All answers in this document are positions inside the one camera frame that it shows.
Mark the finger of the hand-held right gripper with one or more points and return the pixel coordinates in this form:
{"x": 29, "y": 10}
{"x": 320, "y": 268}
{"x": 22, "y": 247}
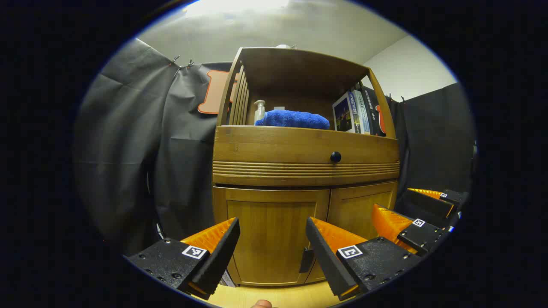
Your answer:
{"x": 421, "y": 237}
{"x": 428, "y": 205}

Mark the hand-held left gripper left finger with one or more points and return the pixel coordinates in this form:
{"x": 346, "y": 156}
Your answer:
{"x": 218, "y": 261}

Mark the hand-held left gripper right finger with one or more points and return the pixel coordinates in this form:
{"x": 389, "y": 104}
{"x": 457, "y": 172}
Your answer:
{"x": 325, "y": 261}

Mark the wooden shoe cabinet door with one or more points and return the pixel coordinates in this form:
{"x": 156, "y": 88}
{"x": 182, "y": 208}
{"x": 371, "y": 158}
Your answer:
{"x": 355, "y": 209}
{"x": 265, "y": 231}

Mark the wooden double-door shoe cabinet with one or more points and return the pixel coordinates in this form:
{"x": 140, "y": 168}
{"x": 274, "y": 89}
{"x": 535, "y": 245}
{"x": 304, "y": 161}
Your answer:
{"x": 299, "y": 77}

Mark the light blue spine book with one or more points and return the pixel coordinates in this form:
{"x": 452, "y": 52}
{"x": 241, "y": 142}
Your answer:
{"x": 227, "y": 280}

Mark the black round drawer knob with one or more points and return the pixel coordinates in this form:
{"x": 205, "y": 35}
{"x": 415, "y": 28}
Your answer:
{"x": 335, "y": 157}

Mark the black spine book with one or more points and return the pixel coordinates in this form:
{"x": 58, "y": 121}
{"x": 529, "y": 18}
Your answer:
{"x": 373, "y": 109}

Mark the wooden drawer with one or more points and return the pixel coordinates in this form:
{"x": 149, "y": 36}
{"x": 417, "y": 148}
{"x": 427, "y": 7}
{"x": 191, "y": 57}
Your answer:
{"x": 278, "y": 147}

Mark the book with photo cover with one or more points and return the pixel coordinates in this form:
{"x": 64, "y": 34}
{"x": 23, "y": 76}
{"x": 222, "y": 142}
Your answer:
{"x": 342, "y": 115}

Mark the black backdrop cloth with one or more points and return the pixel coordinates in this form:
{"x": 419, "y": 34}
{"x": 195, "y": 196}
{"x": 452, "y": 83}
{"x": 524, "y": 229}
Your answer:
{"x": 128, "y": 149}

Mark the blue towel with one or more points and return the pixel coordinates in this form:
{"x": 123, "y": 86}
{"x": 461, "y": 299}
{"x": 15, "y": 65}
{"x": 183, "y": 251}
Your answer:
{"x": 295, "y": 119}

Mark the clear pump bottle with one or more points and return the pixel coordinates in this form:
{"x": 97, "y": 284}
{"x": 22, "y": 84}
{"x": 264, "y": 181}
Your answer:
{"x": 259, "y": 112}

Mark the small white jar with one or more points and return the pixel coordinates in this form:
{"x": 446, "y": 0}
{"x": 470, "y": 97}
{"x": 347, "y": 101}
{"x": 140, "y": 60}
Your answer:
{"x": 279, "y": 108}

